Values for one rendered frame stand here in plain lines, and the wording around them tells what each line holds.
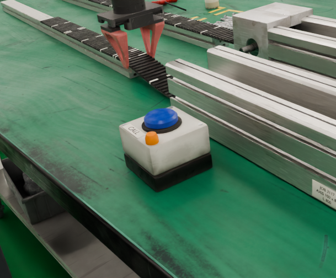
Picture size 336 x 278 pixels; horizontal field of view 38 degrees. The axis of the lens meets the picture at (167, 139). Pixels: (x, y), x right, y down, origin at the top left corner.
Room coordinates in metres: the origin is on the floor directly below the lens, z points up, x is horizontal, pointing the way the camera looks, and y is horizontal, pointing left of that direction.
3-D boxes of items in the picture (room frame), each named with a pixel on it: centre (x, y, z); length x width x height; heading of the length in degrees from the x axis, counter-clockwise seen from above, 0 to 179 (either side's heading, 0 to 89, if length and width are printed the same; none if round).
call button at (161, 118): (0.51, 0.00, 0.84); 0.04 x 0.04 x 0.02
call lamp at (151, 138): (0.47, 0.02, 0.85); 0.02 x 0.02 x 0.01
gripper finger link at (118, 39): (0.85, 0.04, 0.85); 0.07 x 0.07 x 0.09; 27
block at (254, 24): (0.80, -0.19, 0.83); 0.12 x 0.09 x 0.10; 117
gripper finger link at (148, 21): (0.86, 0.02, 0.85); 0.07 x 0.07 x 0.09; 27
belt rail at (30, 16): (1.28, 0.25, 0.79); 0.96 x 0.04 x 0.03; 27
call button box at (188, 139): (0.52, 0.00, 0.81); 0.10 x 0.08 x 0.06; 117
